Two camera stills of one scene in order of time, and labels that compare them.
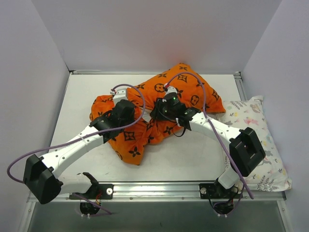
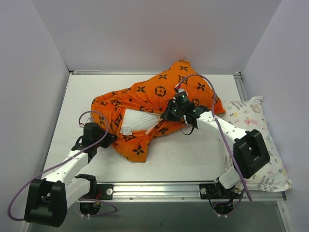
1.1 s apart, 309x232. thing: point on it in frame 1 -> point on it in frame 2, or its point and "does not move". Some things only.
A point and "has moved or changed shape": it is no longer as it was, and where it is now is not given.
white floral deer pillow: x=272 y=175 does not move
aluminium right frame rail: x=240 y=86 does not move
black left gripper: x=126 y=106 -> x=106 y=139
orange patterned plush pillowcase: x=132 y=142 has moved or changed shape
